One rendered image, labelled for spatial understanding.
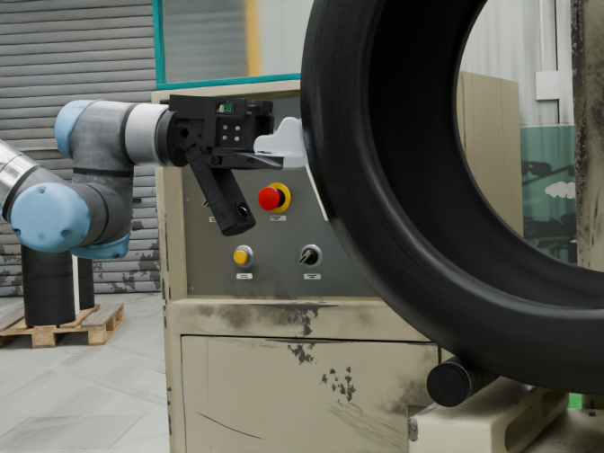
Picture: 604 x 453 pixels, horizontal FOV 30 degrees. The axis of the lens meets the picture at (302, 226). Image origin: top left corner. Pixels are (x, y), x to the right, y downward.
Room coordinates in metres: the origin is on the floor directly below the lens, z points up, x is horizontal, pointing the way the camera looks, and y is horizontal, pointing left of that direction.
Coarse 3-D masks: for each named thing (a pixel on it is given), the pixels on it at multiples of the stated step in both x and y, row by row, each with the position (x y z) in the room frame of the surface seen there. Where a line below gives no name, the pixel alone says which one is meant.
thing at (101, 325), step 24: (24, 264) 7.52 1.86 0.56; (48, 264) 7.47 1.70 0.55; (72, 264) 7.66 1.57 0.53; (24, 288) 7.54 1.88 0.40; (48, 288) 7.46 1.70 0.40; (72, 288) 7.62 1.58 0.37; (24, 312) 7.57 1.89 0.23; (48, 312) 7.46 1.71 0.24; (72, 312) 7.60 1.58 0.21; (96, 312) 8.10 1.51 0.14; (120, 312) 8.50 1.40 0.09; (0, 336) 7.53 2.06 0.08; (48, 336) 7.43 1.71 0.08; (96, 336) 7.45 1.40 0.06
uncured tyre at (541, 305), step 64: (320, 0) 1.16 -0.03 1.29; (384, 0) 1.12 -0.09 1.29; (448, 0) 1.37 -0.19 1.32; (320, 64) 1.14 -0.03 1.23; (384, 64) 1.36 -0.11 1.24; (448, 64) 1.38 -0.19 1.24; (320, 128) 1.14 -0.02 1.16; (384, 128) 1.37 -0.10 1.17; (448, 128) 1.38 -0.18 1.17; (320, 192) 1.17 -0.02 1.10; (384, 192) 1.11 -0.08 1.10; (448, 192) 1.37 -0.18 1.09; (384, 256) 1.11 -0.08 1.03; (448, 256) 1.34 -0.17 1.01; (512, 256) 1.34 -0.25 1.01; (448, 320) 1.09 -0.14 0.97; (512, 320) 1.05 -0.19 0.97; (576, 320) 1.03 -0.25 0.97; (576, 384) 1.06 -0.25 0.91
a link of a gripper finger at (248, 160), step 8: (224, 160) 1.28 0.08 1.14; (232, 160) 1.27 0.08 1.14; (240, 160) 1.27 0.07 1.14; (248, 160) 1.27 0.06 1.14; (256, 160) 1.26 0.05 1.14; (264, 160) 1.27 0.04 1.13; (272, 160) 1.26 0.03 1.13; (280, 160) 1.26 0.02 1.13; (264, 168) 1.26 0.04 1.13; (272, 168) 1.26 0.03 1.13; (280, 168) 1.26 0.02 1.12
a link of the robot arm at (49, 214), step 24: (0, 144) 1.28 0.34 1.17; (0, 168) 1.26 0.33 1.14; (24, 168) 1.26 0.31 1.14; (0, 192) 1.25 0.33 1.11; (24, 192) 1.23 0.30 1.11; (48, 192) 1.22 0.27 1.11; (72, 192) 1.25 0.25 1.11; (96, 192) 1.31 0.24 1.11; (0, 216) 1.27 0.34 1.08; (24, 216) 1.23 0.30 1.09; (48, 216) 1.22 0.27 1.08; (72, 216) 1.22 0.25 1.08; (96, 216) 1.28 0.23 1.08; (24, 240) 1.23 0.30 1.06; (48, 240) 1.22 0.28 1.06; (72, 240) 1.24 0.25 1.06
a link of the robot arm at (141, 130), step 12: (144, 108) 1.35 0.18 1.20; (156, 108) 1.35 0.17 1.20; (168, 108) 1.35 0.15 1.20; (132, 120) 1.34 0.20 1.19; (144, 120) 1.34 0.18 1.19; (156, 120) 1.33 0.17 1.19; (132, 132) 1.34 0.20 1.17; (144, 132) 1.33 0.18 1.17; (156, 132) 1.33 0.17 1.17; (132, 144) 1.34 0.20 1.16; (144, 144) 1.33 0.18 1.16; (156, 144) 1.33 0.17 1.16; (132, 156) 1.35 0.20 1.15; (144, 156) 1.34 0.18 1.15; (156, 156) 1.34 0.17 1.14
